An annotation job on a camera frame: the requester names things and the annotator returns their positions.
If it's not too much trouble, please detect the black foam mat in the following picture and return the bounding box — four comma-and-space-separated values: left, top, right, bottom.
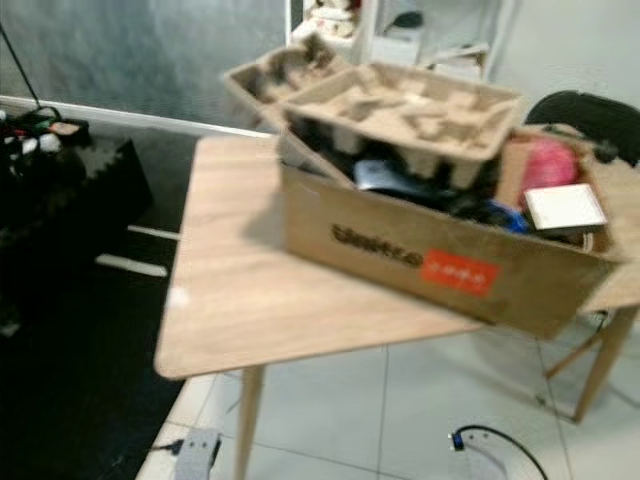
0, 135, 136, 236

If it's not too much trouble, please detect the light wooden table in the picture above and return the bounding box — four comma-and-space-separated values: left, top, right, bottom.
155, 135, 640, 480

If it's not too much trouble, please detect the grey power strip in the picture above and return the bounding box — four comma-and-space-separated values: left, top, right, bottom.
180, 430, 223, 480

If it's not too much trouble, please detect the small moulded pulp tray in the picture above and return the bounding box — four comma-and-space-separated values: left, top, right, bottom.
222, 35, 346, 131

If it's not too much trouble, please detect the blue printed card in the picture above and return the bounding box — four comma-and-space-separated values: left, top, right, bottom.
353, 158, 436, 196

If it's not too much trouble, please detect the Unitree print cardboard box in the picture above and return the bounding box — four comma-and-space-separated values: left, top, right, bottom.
278, 125, 623, 341

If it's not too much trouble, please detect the tan white plush toy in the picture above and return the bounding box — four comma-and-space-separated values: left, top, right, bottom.
305, 0, 361, 39

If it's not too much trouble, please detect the large moulded pulp tray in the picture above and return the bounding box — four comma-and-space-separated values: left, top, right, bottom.
285, 62, 523, 191

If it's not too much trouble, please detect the white box on shelf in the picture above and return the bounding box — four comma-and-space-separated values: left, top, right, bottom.
370, 30, 426, 67

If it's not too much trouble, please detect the black rounded shelf item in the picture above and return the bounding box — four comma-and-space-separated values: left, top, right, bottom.
388, 10, 427, 31

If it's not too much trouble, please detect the blue plastic part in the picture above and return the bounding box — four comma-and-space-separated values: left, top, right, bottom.
488, 200, 533, 233

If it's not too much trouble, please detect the plain brown cardboard piece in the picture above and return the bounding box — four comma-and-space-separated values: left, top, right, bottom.
495, 130, 533, 206

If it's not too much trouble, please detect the white floor device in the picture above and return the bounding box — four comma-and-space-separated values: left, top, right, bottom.
462, 445, 511, 480

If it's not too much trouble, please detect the red plastic bag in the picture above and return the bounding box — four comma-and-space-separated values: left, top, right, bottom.
520, 138, 581, 206

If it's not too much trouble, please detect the small white labelled box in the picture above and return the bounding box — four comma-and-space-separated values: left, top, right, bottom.
523, 185, 611, 236

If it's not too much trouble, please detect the black chair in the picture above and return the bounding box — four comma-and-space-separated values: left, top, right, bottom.
525, 90, 640, 166

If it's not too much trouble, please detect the black power strip cable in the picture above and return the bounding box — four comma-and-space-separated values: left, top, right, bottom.
145, 440, 187, 463

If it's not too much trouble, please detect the white wall shelf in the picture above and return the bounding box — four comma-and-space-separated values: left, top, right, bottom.
285, 0, 511, 81

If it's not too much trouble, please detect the black looped cable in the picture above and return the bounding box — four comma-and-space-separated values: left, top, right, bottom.
452, 425, 551, 480

